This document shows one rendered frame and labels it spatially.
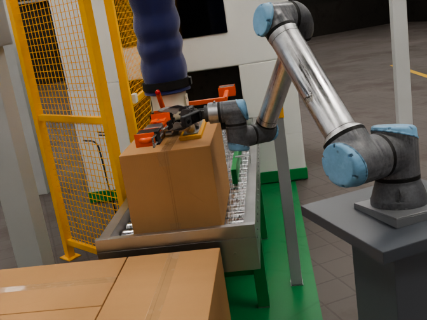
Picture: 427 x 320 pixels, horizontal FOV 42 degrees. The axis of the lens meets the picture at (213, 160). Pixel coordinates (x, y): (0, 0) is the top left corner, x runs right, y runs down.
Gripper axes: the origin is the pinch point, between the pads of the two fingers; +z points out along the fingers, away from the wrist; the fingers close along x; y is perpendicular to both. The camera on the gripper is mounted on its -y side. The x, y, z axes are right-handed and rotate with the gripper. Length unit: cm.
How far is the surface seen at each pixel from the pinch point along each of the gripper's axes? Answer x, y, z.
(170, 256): -53, -24, 1
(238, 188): -54, 54, -25
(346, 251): -108, 77, -82
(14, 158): -23, 54, 96
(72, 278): -53, -35, 39
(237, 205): -53, 28, -25
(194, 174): -24.3, -4.7, -11.5
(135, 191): -29.3, -4.9, 15.7
